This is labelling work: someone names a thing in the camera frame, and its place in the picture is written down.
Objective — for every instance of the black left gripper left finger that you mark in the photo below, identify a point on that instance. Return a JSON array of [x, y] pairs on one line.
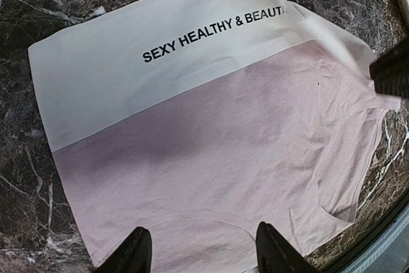
[[133, 255]]

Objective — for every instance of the white slotted cable duct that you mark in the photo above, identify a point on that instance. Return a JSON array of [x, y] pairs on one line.
[[388, 251]]

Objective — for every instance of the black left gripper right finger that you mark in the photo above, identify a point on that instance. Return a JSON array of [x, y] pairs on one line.
[[276, 255]]

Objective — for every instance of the pink and white underwear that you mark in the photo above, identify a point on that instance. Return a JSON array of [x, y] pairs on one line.
[[199, 119]]

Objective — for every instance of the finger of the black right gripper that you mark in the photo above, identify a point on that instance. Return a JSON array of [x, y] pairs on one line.
[[390, 71]]

